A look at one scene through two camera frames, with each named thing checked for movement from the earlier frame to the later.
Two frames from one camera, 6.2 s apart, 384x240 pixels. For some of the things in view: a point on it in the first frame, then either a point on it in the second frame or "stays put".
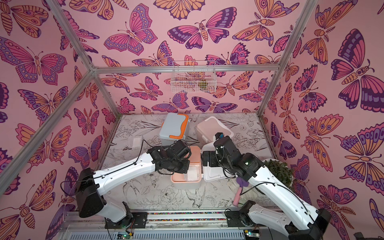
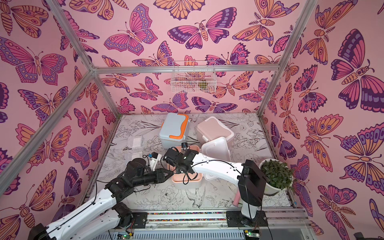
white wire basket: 193,76 stays put
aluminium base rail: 172,226 stays put
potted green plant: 281,170 stays put
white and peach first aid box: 197,172 stays put
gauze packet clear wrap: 193,173 → 139,155
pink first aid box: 206,129 stays put
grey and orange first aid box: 173,128 stays put
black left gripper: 187,163 → 159,173
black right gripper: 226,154 → 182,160
